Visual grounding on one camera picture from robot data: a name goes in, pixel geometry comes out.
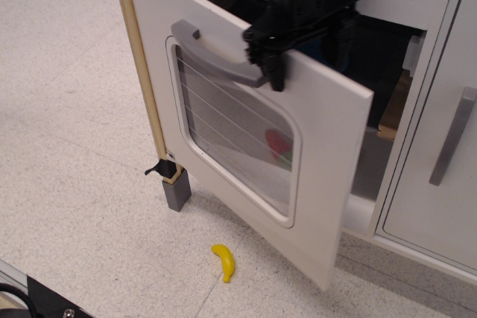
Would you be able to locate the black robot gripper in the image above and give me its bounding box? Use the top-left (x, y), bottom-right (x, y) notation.
top-left (243, 0), bottom-right (358, 92)

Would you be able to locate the white oven door with window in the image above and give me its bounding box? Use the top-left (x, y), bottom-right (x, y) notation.
top-left (133, 0), bottom-right (373, 290)

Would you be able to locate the blue round plate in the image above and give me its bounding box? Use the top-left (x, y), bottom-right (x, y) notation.
top-left (297, 39), bottom-right (350, 73)

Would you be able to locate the red green toy strawberry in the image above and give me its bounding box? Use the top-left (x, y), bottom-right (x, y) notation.
top-left (265, 129), bottom-right (293, 171)

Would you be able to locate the white toy kitchen cabinet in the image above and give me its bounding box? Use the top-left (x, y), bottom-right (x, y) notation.
top-left (208, 0), bottom-right (476, 283)

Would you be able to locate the black clamp lever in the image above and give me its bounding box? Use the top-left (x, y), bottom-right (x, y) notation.
top-left (145, 159), bottom-right (177, 179)

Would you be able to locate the white cupboard door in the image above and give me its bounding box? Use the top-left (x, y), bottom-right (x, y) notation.
top-left (382, 0), bottom-right (476, 274)

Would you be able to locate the yellow toy banana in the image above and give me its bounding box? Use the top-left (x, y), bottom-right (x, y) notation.
top-left (211, 244), bottom-right (236, 283)

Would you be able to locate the grey cupboard door handle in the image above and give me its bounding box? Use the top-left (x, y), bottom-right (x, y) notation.
top-left (429, 86), bottom-right (476, 186)

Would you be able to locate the wooden kitchen leg post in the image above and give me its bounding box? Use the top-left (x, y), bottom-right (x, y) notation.
top-left (109, 0), bottom-right (193, 212)

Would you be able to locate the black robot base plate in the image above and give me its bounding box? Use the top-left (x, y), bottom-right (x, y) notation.
top-left (27, 276), bottom-right (92, 318)

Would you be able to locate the black cable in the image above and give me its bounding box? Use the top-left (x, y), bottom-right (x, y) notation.
top-left (0, 282), bottom-right (38, 318)

